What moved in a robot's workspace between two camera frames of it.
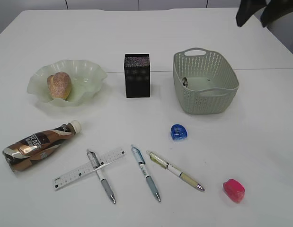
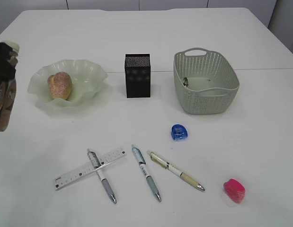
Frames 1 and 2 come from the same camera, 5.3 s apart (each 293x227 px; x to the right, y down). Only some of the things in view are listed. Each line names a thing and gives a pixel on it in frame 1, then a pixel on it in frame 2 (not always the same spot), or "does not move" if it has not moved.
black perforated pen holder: x=137 y=73 does not move
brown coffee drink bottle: x=37 y=145 → x=5 y=91
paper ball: x=185 y=82 does not move
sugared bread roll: x=59 y=85 does not move
